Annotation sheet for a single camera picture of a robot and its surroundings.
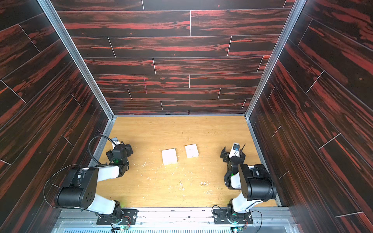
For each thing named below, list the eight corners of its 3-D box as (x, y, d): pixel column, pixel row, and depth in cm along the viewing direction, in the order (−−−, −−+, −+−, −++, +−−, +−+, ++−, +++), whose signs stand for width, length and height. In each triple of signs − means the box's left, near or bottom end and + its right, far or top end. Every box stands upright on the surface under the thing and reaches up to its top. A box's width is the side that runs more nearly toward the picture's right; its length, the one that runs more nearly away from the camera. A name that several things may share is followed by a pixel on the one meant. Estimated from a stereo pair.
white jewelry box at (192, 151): (187, 158, 97) (187, 156, 95) (185, 147, 103) (185, 145, 100) (198, 156, 98) (199, 154, 96) (196, 145, 104) (196, 143, 101)
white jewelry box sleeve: (163, 165, 94) (162, 163, 92) (162, 152, 100) (161, 150, 98) (178, 163, 95) (177, 160, 93) (176, 150, 101) (175, 148, 99)
